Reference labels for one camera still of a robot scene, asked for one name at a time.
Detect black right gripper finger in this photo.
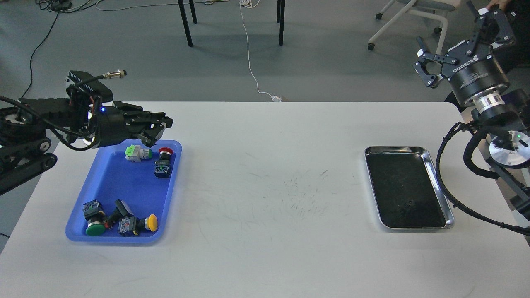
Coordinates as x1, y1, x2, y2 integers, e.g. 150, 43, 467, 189
466, 0, 517, 56
413, 36, 460, 90

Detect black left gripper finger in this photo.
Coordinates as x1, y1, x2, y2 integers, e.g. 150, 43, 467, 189
112, 101, 173, 128
128, 124, 167, 147

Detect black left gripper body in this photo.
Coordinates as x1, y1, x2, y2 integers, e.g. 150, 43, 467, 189
91, 106, 141, 148

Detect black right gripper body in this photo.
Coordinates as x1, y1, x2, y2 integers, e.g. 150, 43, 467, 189
445, 50, 511, 108

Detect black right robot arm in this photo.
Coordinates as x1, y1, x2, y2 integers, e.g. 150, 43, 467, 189
414, 2, 529, 236

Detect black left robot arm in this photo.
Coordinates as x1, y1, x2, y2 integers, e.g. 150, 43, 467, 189
0, 70, 173, 194

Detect blue plastic tray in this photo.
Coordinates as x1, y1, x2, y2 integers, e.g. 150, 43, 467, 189
65, 140, 182, 245

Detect silver metal tray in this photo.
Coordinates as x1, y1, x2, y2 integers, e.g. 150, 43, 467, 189
364, 147, 455, 232

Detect green white push button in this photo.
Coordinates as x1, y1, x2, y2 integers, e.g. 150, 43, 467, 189
124, 145, 153, 162

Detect red mushroom push button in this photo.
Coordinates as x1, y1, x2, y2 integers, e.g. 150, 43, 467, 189
154, 147, 174, 179

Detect black cabinet on wheels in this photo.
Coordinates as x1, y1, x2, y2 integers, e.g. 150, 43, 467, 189
486, 0, 530, 74

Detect white office chair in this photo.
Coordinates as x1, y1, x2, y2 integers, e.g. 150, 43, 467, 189
367, 0, 462, 63

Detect green mushroom push button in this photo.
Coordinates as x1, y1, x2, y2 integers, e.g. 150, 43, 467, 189
82, 199, 107, 236

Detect black table legs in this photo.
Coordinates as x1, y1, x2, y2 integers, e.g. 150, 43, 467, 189
177, 0, 286, 47

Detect yellow mushroom push button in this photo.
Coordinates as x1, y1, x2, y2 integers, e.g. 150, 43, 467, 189
117, 214, 158, 236

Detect black switch block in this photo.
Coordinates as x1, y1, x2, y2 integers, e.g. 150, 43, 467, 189
106, 199, 134, 228

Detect black floor cable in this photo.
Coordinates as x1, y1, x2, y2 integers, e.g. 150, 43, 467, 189
19, 0, 104, 100

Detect white cable on floor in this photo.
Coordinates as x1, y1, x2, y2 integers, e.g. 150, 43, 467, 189
239, 0, 282, 103

